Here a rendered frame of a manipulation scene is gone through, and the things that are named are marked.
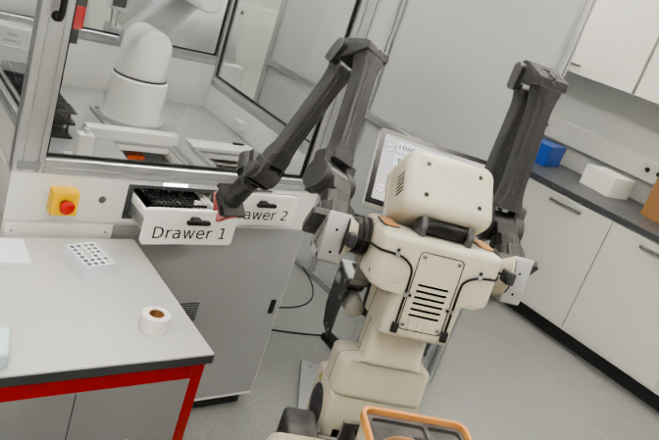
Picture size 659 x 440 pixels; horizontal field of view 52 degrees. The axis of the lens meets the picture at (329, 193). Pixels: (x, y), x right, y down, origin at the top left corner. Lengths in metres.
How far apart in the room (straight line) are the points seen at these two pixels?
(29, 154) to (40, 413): 0.69
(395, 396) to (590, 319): 2.84
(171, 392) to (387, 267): 0.64
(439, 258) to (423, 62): 2.14
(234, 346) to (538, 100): 1.48
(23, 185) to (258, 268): 0.87
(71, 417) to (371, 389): 0.67
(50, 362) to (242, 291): 1.03
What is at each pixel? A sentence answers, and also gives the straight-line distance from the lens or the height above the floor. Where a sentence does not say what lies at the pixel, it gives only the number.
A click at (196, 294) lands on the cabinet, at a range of 2.35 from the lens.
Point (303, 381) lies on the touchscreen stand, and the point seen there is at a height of 0.03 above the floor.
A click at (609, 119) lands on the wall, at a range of 5.09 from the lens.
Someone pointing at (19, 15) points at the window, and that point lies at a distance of 2.10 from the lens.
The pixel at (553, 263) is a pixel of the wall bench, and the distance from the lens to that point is 4.43.
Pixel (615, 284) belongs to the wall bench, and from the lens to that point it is 4.26.
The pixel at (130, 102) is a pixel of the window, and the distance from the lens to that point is 1.97.
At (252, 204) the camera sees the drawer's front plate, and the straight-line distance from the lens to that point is 2.24.
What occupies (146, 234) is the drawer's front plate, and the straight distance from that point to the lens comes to 1.95.
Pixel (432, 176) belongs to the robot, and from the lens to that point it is 1.43.
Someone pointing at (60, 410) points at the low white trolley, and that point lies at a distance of 1.62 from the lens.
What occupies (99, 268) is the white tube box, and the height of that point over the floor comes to 0.79.
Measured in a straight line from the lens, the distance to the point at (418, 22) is 3.53.
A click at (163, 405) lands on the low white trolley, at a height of 0.61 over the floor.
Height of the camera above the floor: 1.68
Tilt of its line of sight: 18 degrees down
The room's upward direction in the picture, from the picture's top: 19 degrees clockwise
